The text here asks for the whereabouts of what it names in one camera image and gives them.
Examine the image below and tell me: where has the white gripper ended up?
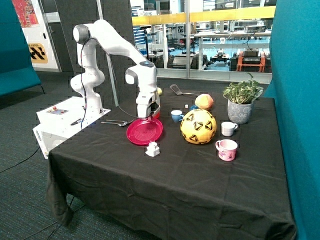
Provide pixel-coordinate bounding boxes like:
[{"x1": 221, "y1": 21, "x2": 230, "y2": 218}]
[{"x1": 136, "y1": 91, "x2": 161, "y2": 118}]

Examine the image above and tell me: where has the red plastic cup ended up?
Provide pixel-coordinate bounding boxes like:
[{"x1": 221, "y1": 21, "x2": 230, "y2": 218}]
[{"x1": 151, "y1": 110, "x2": 160, "y2": 119}]

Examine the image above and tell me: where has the pink plastic plate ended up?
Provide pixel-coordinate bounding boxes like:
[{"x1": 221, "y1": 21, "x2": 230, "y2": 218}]
[{"x1": 126, "y1": 118, "x2": 163, "y2": 146}]

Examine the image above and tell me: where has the silver metal fork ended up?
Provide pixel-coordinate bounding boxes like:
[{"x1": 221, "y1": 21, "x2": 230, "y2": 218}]
[{"x1": 105, "y1": 119, "x2": 134, "y2": 126}]

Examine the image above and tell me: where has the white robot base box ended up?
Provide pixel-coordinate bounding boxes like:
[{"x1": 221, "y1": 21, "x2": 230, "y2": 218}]
[{"x1": 33, "y1": 96, "x2": 111, "y2": 160}]

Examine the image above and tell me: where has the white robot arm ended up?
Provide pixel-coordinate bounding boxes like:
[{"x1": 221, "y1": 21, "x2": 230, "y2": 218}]
[{"x1": 70, "y1": 19, "x2": 161, "y2": 118}]

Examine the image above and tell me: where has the yellow tennis ball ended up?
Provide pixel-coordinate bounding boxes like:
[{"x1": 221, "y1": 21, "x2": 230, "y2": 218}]
[{"x1": 157, "y1": 87, "x2": 163, "y2": 96}]

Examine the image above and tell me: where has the blue coffee cup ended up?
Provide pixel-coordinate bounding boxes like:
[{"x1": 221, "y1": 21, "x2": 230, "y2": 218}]
[{"x1": 171, "y1": 109, "x2": 184, "y2": 123}]

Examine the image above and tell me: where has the black slotted spatula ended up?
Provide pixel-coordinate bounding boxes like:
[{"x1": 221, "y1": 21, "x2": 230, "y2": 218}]
[{"x1": 169, "y1": 84, "x2": 198, "y2": 96}]

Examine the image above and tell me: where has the white power adapter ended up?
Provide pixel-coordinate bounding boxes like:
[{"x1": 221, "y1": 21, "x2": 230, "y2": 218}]
[{"x1": 145, "y1": 141, "x2": 160, "y2": 157}]

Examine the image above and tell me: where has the small blue object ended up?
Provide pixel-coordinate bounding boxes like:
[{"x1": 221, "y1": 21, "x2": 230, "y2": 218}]
[{"x1": 189, "y1": 105, "x2": 199, "y2": 111}]

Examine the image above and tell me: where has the yellow black soccer ball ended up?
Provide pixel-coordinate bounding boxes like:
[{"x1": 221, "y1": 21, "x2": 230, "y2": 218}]
[{"x1": 180, "y1": 108, "x2": 217, "y2": 145}]

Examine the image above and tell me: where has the orange yellow soft ball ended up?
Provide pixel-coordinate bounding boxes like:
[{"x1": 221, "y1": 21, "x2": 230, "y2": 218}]
[{"x1": 195, "y1": 93, "x2": 214, "y2": 111}]

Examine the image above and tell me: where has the black marker pen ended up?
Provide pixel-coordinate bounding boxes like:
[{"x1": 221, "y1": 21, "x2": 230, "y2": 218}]
[{"x1": 70, "y1": 118, "x2": 83, "y2": 126}]

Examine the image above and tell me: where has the black tripod stand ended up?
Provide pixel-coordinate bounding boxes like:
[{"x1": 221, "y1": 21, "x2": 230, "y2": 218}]
[{"x1": 139, "y1": 24, "x2": 152, "y2": 59}]

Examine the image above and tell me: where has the white grey mug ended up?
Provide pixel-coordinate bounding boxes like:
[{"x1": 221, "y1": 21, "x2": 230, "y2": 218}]
[{"x1": 221, "y1": 121, "x2": 238, "y2": 137}]

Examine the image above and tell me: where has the black tablecloth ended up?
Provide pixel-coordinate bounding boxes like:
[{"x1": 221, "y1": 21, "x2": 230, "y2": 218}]
[{"x1": 45, "y1": 89, "x2": 297, "y2": 240}]

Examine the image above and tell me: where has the pink printed mug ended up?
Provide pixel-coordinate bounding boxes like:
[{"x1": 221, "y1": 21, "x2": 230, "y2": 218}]
[{"x1": 215, "y1": 139, "x2": 238, "y2": 162}]

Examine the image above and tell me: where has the potted green plant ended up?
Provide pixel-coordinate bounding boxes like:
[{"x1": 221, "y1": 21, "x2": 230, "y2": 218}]
[{"x1": 223, "y1": 72, "x2": 263, "y2": 125}]

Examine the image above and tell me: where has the teal sofa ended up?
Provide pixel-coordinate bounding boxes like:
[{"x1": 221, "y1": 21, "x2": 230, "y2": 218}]
[{"x1": 0, "y1": 0, "x2": 42, "y2": 96}]

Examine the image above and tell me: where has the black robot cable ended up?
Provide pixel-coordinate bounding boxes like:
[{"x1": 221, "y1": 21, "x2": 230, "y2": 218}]
[{"x1": 79, "y1": 37, "x2": 140, "y2": 131}]

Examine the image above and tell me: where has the teal partition wall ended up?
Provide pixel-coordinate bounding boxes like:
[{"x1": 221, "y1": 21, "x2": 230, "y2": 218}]
[{"x1": 266, "y1": 0, "x2": 320, "y2": 240}]

